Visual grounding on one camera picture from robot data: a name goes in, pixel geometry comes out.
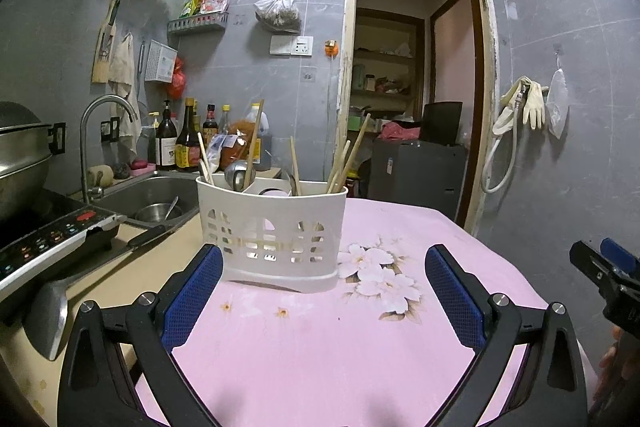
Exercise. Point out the beige scrub sponge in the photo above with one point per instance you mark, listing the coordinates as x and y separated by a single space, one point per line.
100 176

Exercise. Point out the grey cabinet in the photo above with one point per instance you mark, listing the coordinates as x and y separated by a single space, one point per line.
420 177

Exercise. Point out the metal sink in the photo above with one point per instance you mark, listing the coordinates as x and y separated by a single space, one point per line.
145 192

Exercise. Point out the blue white packet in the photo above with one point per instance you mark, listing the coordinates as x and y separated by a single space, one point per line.
220 152

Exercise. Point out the bunch of wooden chopsticks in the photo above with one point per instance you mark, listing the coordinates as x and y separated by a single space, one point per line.
350 157

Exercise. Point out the wooden storage shelf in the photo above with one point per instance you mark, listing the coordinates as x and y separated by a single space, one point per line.
385 57

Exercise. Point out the green snack packet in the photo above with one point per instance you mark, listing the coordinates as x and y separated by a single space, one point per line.
191 3

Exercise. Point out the red label sauce bottle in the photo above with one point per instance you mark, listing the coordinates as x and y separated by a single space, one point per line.
209 127

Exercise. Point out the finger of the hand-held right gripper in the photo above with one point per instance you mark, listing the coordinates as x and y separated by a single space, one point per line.
620 257
595 269

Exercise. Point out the pink floral tablecloth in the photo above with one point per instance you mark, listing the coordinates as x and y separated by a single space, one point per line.
325 357

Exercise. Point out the black scrub pad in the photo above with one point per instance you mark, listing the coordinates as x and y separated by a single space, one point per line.
121 171

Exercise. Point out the metal cooking pot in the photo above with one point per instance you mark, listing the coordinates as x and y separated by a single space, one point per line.
20 157

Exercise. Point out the hanging white plastic bag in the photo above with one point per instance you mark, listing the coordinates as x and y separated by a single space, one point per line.
557 102

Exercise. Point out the white wall box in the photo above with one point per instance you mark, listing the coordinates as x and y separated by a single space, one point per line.
161 61

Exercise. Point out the pump dispenser bottle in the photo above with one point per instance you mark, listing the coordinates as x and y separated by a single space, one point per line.
152 137

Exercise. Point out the metal bowl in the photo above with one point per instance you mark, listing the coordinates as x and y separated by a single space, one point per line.
155 213

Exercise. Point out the person's right hand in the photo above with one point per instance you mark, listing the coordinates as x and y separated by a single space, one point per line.
607 372

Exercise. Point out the red snack packet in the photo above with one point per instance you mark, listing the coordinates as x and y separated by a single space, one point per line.
215 3

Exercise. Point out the cream rubber gloves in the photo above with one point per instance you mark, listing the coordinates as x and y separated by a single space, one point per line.
535 107

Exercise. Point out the white wall socket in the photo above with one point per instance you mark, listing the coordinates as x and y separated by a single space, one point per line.
291 45

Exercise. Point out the metal spoon in bowl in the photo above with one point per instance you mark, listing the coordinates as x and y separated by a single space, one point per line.
171 207

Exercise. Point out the white plastic utensil holder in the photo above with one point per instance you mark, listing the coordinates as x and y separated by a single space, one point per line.
275 217

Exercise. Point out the orange wall hook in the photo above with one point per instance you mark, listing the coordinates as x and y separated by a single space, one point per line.
331 48

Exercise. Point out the hanging beige towel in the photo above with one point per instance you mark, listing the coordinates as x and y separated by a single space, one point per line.
124 72

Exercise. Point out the kitchen cleaver knife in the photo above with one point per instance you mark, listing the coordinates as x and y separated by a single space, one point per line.
47 317

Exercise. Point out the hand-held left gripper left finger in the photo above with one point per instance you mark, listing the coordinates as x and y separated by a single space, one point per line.
192 294

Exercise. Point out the black induction cooker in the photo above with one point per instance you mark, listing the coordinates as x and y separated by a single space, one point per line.
50 232

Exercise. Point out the yellow cap clear bottle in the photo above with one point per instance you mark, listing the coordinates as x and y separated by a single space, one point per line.
225 119

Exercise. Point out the black monitor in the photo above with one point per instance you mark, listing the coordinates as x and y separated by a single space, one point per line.
442 122

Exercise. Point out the grey wall shelf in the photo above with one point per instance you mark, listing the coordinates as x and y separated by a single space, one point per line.
197 23

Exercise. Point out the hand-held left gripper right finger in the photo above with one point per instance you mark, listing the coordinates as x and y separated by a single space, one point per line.
455 299

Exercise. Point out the wooden door frame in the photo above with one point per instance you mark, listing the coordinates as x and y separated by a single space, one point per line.
487 107

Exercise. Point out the dark wine bottle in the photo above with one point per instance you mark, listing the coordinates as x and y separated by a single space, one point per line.
166 147

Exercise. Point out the hanging clear plastic bag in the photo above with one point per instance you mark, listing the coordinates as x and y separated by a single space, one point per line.
277 9

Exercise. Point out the pink cloth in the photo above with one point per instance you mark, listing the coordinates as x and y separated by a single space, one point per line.
400 131

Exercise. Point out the red plastic bag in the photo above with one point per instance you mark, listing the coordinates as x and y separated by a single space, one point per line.
177 79

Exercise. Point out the yellow cap oil jug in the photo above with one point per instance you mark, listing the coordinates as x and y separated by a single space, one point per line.
262 142

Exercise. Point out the metal faucet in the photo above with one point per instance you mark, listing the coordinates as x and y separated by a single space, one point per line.
95 107

